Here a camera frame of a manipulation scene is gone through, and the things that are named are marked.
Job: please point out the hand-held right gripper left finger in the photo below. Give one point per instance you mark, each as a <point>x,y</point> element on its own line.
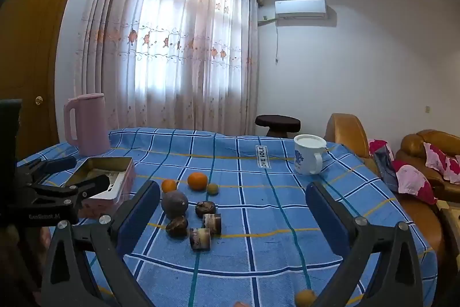
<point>138,220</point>

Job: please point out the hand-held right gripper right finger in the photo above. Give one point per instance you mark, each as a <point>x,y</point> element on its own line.
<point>325,217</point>

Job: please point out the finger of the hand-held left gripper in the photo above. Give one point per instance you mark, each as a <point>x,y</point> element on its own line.
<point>50,168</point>
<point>86,190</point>

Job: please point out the small orange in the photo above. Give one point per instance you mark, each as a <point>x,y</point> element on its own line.
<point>169,185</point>

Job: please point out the dark purple passion fruit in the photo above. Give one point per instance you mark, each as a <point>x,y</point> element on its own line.
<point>174,204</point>

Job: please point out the pink metal tin box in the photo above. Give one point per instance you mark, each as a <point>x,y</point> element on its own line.
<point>125,181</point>

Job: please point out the white mug with blue print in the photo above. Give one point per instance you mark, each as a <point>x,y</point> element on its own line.
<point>305,161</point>

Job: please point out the pink electric kettle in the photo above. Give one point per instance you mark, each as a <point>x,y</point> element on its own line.
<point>90,123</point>

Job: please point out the brass door knob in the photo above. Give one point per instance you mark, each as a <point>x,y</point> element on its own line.
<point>38,100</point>

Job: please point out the medium orange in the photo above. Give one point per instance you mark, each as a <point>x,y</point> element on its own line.
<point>197,181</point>

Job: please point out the white mug lid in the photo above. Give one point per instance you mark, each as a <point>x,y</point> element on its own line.
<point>309,141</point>

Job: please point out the small yellow-green fruit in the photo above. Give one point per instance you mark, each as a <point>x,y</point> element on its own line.
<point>212,189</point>

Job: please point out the blue plaid tablecloth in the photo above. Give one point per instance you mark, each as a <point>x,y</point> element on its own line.
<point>251,256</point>

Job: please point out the pink and dark cloth bag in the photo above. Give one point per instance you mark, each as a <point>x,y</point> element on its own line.
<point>382,156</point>

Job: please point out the small yellow fruit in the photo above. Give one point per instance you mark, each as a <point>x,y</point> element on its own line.
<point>305,298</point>

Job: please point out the brown leather armchair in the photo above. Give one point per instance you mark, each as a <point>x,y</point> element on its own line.
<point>346,130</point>

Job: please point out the pink floral cushion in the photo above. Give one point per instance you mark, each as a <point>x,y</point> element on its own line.
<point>413,181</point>
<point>440,161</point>

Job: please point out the dark round stool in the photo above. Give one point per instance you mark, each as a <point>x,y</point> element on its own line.
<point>277,121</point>

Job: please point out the wooden side table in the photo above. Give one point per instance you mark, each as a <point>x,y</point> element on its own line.
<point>451,224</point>

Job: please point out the wooden door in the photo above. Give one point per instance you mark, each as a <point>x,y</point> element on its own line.
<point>32,41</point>

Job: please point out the sheer floral curtain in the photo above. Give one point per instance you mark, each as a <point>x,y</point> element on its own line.
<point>172,41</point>

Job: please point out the air conditioner pipe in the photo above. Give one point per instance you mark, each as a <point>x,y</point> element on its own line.
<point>266,21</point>

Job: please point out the white air conditioner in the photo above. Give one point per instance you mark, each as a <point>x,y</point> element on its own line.
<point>300,7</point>

